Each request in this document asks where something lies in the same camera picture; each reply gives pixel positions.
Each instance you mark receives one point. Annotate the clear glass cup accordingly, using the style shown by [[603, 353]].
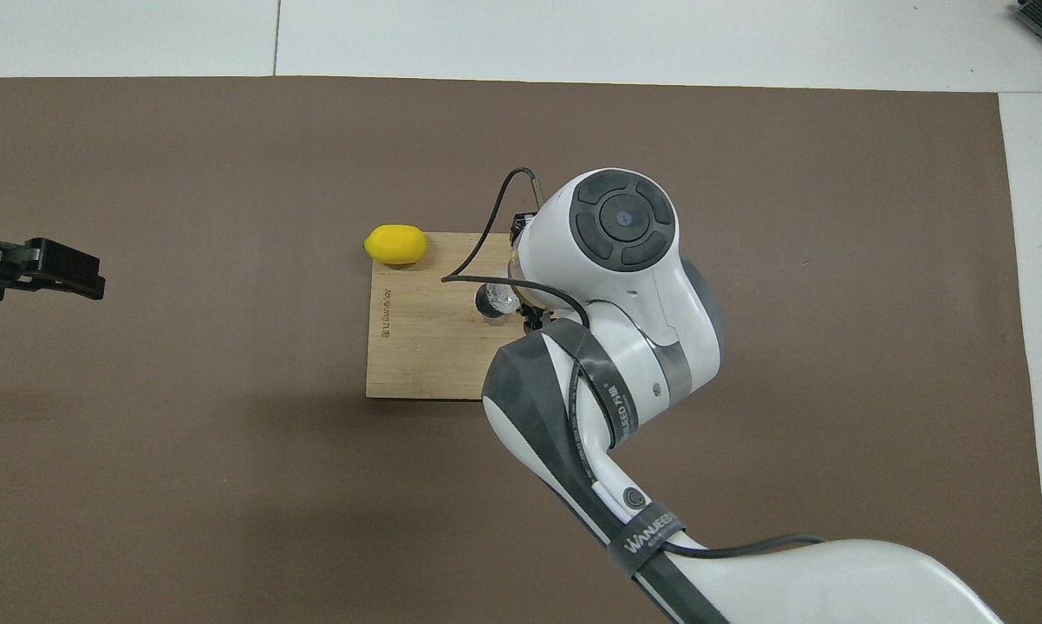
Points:
[[505, 296]]

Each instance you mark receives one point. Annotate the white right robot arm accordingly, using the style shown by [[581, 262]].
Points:
[[634, 286]]

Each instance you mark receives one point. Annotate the wooden cutting board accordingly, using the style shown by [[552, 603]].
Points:
[[417, 347]]

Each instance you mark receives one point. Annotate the yellow lemon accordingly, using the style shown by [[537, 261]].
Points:
[[395, 244]]

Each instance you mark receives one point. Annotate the brown table mat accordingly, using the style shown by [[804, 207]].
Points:
[[183, 173]]

